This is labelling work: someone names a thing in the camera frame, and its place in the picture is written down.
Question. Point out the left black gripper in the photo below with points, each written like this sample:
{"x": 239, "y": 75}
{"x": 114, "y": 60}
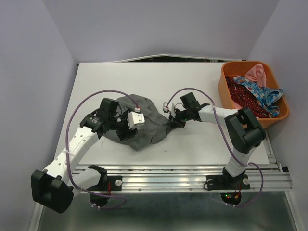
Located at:
{"x": 123, "y": 135}

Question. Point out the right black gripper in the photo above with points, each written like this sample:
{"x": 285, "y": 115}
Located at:
{"x": 175, "y": 121}

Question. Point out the grey skirt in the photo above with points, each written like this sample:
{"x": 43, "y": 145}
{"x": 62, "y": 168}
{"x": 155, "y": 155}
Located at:
{"x": 155, "y": 129}

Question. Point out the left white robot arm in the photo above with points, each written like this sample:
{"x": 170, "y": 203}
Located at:
{"x": 55, "y": 186}

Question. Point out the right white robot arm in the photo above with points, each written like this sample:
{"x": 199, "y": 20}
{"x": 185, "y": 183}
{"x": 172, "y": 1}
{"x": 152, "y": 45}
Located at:
{"x": 240, "y": 129}

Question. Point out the red dotted skirt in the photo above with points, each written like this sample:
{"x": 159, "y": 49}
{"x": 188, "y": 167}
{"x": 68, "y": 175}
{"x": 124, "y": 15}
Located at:
{"x": 242, "y": 97}

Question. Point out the orange plastic bin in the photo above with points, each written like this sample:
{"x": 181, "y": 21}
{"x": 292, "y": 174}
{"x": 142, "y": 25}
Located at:
{"x": 240, "y": 68}

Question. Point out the pink garment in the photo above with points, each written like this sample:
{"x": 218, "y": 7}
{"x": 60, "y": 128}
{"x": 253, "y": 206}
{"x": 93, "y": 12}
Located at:
{"x": 257, "y": 74}

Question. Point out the blue floral skirt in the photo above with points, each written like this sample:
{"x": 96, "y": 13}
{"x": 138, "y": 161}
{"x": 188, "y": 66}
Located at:
{"x": 266, "y": 97}

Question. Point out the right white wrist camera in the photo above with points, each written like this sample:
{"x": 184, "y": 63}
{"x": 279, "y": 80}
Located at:
{"x": 169, "y": 108}

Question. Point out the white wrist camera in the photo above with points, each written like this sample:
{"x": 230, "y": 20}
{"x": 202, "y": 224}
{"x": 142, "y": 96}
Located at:
{"x": 135, "y": 119}
{"x": 169, "y": 108}

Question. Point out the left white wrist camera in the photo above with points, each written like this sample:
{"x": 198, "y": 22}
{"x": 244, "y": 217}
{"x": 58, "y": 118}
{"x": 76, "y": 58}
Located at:
{"x": 135, "y": 119}

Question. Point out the aluminium rail frame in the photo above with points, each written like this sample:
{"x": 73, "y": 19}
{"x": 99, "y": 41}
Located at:
{"x": 181, "y": 163}

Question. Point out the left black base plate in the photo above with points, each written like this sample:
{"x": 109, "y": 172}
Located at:
{"x": 107, "y": 184}

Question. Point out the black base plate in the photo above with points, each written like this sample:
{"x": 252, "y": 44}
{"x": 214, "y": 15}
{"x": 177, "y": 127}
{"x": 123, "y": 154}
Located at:
{"x": 224, "y": 182}
{"x": 107, "y": 184}

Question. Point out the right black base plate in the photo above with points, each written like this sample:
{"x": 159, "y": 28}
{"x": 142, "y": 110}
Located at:
{"x": 224, "y": 182}

